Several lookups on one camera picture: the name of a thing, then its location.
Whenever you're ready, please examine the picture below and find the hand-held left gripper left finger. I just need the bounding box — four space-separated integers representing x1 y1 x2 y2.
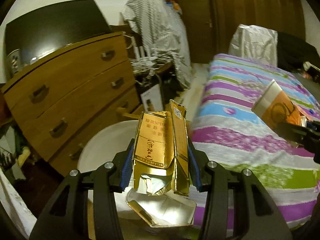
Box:
29 140 137 240

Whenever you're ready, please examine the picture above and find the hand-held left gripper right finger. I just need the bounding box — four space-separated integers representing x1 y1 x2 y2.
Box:
186 140 293 240

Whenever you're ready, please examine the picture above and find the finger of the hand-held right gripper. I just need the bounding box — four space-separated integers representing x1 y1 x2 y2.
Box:
276 122 310 147

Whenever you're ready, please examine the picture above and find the orange paper cup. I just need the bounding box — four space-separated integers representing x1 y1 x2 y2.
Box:
251 79 309 148

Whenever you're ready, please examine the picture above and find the white plastic basin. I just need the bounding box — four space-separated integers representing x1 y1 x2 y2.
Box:
77 120 200 240

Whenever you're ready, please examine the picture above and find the gold cigarette carton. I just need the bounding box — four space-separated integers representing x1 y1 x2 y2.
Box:
125 99 197 228

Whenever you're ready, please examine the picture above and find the striped floral bedsheet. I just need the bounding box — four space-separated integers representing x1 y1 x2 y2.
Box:
191 53 320 230

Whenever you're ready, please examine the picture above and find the white product box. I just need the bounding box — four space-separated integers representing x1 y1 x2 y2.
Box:
140 84 164 115

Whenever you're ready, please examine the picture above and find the pile of black clothes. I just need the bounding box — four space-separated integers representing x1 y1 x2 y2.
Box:
276 31 320 80

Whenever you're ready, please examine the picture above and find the white plastic furniture cover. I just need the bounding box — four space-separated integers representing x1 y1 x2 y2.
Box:
229 24 279 67

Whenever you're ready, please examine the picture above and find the wooden dresser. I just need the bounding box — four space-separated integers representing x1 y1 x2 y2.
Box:
1 31 143 178

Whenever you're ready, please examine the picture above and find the white patterned cloth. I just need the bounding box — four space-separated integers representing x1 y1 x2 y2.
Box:
0 172 38 233

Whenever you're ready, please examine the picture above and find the white router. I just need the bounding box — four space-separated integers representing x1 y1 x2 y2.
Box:
134 37 156 63

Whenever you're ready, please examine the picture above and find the dark wooden wardrobe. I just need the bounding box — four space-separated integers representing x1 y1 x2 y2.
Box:
210 0 307 55

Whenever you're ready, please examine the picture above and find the dark wooden door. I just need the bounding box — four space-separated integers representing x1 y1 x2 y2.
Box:
167 0 215 64

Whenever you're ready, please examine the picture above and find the grey striped blanket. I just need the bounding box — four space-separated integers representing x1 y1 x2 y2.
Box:
122 0 192 89

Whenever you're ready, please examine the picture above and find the patterned tin can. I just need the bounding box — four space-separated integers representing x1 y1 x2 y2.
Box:
7 49 22 75

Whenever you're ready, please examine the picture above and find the black television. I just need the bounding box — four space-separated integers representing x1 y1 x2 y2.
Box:
5 0 113 77

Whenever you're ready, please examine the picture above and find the orange and blue toy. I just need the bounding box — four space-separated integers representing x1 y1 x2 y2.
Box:
166 0 183 12

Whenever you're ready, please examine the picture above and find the tangle of white cables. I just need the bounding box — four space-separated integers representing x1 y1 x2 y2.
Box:
130 55 173 81

